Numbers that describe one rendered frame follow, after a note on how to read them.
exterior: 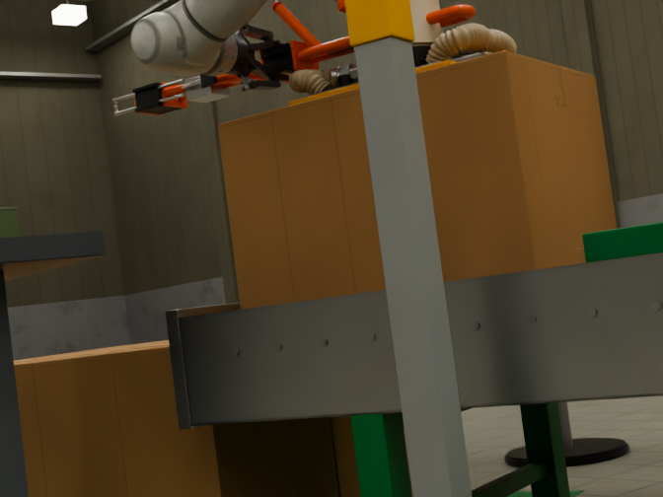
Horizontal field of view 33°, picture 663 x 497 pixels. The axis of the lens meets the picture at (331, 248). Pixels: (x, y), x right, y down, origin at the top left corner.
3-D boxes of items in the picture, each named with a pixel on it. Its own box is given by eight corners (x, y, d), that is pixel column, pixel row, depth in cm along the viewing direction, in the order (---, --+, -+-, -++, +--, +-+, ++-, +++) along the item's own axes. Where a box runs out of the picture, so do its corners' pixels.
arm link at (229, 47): (185, 79, 203) (206, 82, 208) (224, 68, 199) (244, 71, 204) (179, 31, 204) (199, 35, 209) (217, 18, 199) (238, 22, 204)
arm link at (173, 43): (195, 90, 202) (243, 44, 196) (136, 83, 189) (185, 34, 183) (170, 43, 205) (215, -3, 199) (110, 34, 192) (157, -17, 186)
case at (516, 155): (626, 285, 208) (595, 75, 210) (540, 299, 175) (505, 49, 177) (357, 318, 241) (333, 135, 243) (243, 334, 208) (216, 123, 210)
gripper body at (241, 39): (202, 35, 208) (233, 40, 216) (208, 79, 208) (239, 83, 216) (233, 25, 204) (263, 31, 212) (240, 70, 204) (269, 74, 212)
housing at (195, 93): (231, 97, 235) (229, 75, 235) (211, 94, 229) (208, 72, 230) (205, 104, 239) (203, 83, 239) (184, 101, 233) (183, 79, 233)
